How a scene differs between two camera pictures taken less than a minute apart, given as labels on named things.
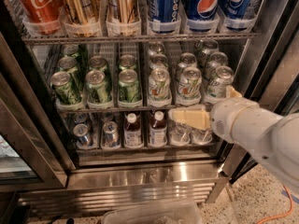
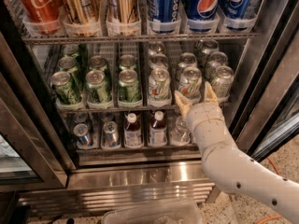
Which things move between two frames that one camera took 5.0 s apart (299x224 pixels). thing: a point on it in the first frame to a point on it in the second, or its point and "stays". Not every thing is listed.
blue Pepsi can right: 237,3 stays
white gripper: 228,117 to 205,115
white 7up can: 190,86 stays
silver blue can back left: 80,119 stays
